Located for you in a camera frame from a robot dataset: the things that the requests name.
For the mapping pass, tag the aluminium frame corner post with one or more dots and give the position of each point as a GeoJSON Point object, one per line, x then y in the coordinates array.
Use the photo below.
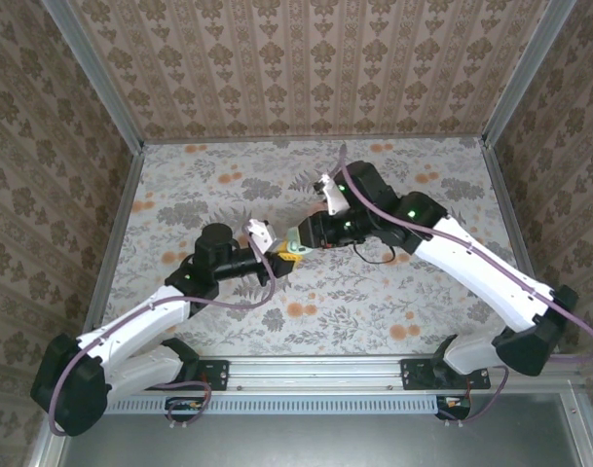
{"type": "Point", "coordinates": [99, 78]}
{"type": "Point", "coordinates": [527, 73]}

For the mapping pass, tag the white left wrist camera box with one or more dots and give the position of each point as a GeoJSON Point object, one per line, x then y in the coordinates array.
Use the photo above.
{"type": "Point", "coordinates": [261, 232]}

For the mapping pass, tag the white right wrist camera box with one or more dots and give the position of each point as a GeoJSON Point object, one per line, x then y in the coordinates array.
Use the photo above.
{"type": "Point", "coordinates": [332, 194]}

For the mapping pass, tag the green earbud charging case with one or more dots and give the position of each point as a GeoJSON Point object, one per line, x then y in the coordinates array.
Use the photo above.
{"type": "Point", "coordinates": [301, 248]}

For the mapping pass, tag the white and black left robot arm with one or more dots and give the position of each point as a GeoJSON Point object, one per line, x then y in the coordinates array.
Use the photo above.
{"type": "Point", "coordinates": [130, 335]}

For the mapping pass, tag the grey sheet metal panel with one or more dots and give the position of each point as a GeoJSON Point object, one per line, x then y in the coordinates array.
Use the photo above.
{"type": "Point", "coordinates": [325, 442]}

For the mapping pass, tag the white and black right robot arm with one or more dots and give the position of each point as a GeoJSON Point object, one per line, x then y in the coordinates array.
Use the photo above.
{"type": "Point", "coordinates": [481, 277]}

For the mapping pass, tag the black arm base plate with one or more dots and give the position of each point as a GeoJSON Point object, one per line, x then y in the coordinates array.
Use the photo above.
{"type": "Point", "coordinates": [218, 372]}
{"type": "Point", "coordinates": [413, 374]}

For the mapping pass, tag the aluminium table side rail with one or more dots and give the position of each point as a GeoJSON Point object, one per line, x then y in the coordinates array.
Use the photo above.
{"type": "Point", "coordinates": [510, 219]}
{"type": "Point", "coordinates": [113, 243]}

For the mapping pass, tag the small base wiring connector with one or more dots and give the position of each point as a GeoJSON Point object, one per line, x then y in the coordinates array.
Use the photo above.
{"type": "Point", "coordinates": [184, 406]}
{"type": "Point", "coordinates": [454, 406]}

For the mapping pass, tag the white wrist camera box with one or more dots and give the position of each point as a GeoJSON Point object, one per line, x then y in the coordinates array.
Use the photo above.
{"type": "Point", "coordinates": [261, 232]}
{"type": "Point", "coordinates": [332, 194]}

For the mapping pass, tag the long aluminium mounting rail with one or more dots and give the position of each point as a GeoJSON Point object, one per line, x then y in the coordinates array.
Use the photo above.
{"type": "Point", "coordinates": [315, 372]}

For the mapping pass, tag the floral patterned table cover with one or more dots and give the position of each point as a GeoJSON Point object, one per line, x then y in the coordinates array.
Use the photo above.
{"type": "Point", "coordinates": [349, 301]}

